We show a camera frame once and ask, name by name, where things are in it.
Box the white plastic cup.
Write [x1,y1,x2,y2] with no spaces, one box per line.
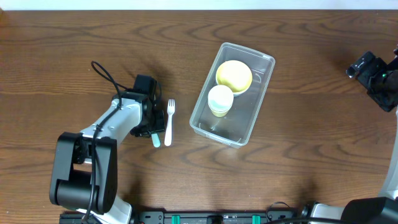
[208,85,234,105]

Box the yellow plastic bowl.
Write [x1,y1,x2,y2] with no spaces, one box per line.
[216,60,252,92]

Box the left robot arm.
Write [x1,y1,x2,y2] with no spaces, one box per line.
[49,75,165,223]

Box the white plastic bowl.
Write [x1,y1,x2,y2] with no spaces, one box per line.
[233,87,249,96]

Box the clear plastic container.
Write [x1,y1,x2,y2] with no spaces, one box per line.
[189,42,275,148]

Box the yellow plastic cup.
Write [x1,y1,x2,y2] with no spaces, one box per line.
[210,107,229,118]

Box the teal plastic spoon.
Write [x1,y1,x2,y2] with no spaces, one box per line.
[151,133,161,148]

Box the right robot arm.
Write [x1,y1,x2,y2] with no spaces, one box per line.
[296,51,397,224]

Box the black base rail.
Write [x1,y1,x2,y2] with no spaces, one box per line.
[128,209,298,224]

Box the grey plastic cup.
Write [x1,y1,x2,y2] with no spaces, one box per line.
[208,101,233,113]

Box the white plastic fork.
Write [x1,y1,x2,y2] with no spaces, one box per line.
[164,98,175,146]

